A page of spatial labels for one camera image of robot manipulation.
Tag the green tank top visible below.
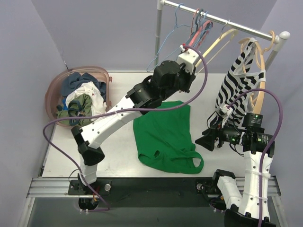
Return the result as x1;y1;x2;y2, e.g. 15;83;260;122
133;101;204;174

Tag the cream yellow hanger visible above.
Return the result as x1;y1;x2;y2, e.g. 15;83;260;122
194;18;239;74

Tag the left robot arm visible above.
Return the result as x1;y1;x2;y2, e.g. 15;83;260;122
71;60;196;194

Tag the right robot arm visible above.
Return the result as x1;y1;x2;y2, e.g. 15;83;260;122
195;113;275;227

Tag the pink hanger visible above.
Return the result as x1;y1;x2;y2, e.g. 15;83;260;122
187;9;214;49

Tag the teal hanger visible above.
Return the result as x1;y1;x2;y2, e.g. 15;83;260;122
189;9;211;48

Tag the striped black white tank top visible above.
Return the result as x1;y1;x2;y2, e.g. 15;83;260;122
215;38;266;126

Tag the orange hanger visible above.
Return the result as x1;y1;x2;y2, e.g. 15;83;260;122
238;30;276;116

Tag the white clothes rack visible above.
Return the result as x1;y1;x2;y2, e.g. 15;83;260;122
150;0;290;69

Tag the pile of clothes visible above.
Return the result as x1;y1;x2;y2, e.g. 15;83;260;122
56;72;107;119

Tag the pink laundry basket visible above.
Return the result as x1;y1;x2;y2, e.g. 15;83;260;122
45;66;112;121

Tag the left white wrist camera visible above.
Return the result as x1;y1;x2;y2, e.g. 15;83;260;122
177;44;201;74

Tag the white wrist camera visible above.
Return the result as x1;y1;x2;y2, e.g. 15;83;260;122
219;105;233;122
177;44;201;74

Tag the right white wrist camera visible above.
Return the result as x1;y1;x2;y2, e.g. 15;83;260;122
219;105;233;122

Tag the light blue wire hanger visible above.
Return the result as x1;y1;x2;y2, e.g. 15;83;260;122
146;3;210;73

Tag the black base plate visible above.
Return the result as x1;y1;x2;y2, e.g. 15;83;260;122
67;177;226;210

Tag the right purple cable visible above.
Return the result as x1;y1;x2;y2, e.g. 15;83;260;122
227;88;284;227

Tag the purple cable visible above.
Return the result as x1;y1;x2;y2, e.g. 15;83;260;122
42;46;209;211
227;88;284;227

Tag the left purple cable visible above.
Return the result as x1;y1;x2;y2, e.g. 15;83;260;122
42;46;209;211

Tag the aluminium rail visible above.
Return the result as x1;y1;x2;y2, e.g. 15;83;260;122
27;178;70;198

